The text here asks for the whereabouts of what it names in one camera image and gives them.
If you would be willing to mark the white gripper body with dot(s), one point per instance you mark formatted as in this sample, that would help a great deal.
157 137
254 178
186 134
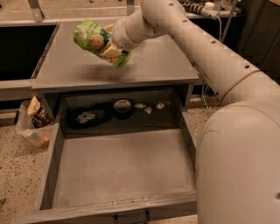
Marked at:
122 33

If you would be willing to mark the green rice chip bag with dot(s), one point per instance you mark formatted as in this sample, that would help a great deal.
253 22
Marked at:
88 34

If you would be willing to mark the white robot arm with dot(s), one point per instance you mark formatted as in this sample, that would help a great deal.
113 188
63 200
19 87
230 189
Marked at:
238 152

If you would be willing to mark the grey counter cabinet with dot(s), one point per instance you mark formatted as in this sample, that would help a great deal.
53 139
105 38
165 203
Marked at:
64 67

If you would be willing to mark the brown snack bag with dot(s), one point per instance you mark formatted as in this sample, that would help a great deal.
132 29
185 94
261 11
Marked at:
37 112

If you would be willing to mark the grey open drawer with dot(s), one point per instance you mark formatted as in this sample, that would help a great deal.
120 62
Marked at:
144 163

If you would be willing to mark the black round tape roll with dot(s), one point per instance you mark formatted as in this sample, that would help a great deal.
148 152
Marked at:
122 109

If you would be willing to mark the crumpled white paper scrap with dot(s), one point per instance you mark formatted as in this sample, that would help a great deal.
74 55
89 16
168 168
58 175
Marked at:
148 110

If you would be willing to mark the black pouch with label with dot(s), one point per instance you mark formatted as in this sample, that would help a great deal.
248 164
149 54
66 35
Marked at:
82 118

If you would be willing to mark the white power strip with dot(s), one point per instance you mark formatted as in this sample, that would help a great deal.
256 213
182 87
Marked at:
203 9

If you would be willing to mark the metal pole stand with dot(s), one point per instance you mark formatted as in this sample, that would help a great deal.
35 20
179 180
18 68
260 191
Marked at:
231 14

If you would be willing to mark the clear plastic bin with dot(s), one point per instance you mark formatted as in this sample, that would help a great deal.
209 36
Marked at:
39 137

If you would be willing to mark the black drawer handle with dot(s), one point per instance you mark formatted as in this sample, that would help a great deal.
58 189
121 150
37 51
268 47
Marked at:
133 218

